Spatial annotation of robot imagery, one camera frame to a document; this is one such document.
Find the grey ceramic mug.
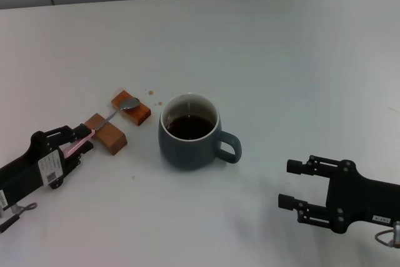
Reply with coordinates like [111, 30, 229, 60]
[157, 92, 243, 171]

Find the pink handled metal spoon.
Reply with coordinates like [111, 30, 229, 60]
[64, 97, 141, 158]

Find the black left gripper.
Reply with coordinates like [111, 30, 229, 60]
[0, 123, 96, 218]

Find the dark coffee liquid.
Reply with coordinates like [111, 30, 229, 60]
[164, 115, 217, 141]

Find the brown matte wooden block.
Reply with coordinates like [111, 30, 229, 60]
[83, 113, 128, 156]

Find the gripper cable with connector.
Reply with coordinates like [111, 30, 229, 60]
[374, 221, 400, 246]
[0, 203, 38, 233]

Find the left gripper cable with connector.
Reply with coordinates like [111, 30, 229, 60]
[0, 203, 38, 233]

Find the orange glossy wooden block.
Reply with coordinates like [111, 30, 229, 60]
[111, 90, 152, 126]

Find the right gripper cable with connector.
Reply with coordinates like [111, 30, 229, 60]
[374, 221, 400, 246]

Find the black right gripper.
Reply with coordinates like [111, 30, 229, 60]
[277, 154, 400, 235]

